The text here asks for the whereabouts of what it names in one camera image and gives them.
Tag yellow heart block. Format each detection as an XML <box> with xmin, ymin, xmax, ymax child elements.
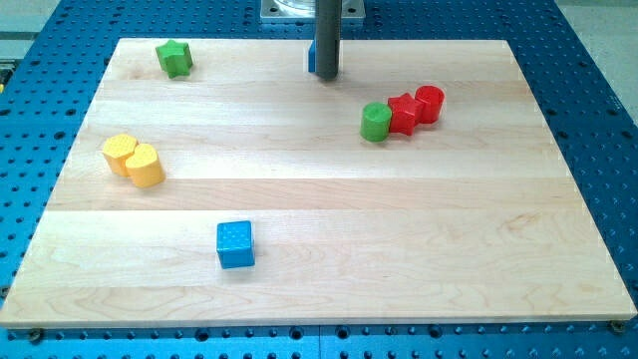
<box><xmin>125</xmin><ymin>144</ymin><xmax>165</xmax><ymax>187</ymax></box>

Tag wooden board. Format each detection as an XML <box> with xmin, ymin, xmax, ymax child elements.
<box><xmin>1</xmin><ymin>38</ymin><xmax>636</xmax><ymax>328</ymax></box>

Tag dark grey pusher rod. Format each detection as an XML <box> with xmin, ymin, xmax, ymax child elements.
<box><xmin>314</xmin><ymin>0</ymin><xmax>342</xmax><ymax>81</ymax></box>

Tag yellow hexagon block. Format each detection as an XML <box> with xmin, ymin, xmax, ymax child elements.
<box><xmin>102</xmin><ymin>134</ymin><xmax>139</xmax><ymax>177</ymax></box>

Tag red cylinder block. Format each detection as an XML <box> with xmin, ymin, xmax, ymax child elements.
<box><xmin>415</xmin><ymin>85</ymin><xmax>445</xmax><ymax>125</ymax></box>

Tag green star block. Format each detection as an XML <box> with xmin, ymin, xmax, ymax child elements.
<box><xmin>156</xmin><ymin>39</ymin><xmax>193</xmax><ymax>78</ymax></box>

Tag light blue cube block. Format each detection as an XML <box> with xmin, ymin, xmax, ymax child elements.
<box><xmin>216</xmin><ymin>220</ymin><xmax>255</xmax><ymax>269</ymax></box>

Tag green cylinder block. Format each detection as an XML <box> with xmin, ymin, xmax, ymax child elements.
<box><xmin>360</xmin><ymin>102</ymin><xmax>392</xmax><ymax>142</ymax></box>

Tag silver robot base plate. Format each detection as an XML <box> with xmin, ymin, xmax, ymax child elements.
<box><xmin>260</xmin><ymin>0</ymin><xmax>366</xmax><ymax>23</ymax></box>

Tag blue block behind rod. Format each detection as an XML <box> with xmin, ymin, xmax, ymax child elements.
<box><xmin>308</xmin><ymin>40</ymin><xmax>316</xmax><ymax>73</ymax></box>

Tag red star block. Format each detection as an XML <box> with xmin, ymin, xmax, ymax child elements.
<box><xmin>387</xmin><ymin>93</ymin><xmax>424</xmax><ymax>136</ymax></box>

